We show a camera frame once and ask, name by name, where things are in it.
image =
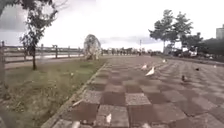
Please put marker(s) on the large standing rock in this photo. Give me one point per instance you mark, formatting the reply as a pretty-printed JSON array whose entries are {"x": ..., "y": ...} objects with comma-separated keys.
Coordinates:
[{"x": 92, "y": 46}]

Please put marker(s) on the robot's own part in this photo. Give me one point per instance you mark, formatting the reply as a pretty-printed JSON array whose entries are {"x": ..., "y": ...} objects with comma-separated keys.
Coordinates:
[
  {"x": 76, "y": 125},
  {"x": 146, "y": 125}
]

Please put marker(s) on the row of tall trees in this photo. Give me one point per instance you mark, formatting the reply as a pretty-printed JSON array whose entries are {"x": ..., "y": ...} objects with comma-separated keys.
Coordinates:
[{"x": 171, "y": 28}]

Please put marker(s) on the checkered brick pavement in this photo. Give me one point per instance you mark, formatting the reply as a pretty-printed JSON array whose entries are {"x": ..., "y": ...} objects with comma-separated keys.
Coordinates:
[{"x": 140, "y": 90}]

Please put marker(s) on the grass strip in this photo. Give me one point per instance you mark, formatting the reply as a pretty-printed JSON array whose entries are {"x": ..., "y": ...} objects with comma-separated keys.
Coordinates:
[{"x": 43, "y": 83}]

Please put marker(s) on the grey stone kerb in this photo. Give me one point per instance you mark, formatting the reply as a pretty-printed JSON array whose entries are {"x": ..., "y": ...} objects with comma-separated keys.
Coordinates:
[{"x": 78, "y": 93}]

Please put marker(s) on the grey building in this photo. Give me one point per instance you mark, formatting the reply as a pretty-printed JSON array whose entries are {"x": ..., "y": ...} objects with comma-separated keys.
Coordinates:
[{"x": 220, "y": 32}]

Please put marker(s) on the dark hedge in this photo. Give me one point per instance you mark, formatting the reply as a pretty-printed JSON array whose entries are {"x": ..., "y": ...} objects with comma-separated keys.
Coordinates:
[{"x": 213, "y": 46}]

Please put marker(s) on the flock of birds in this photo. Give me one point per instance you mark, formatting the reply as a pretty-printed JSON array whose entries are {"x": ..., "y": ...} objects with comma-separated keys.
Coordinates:
[{"x": 151, "y": 71}]

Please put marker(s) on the slender young tree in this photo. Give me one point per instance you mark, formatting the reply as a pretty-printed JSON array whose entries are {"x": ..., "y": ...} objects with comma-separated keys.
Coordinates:
[{"x": 33, "y": 40}]

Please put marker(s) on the red paved path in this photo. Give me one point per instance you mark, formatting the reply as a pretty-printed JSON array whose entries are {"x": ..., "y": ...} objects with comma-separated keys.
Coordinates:
[{"x": 20, "y": 63}]

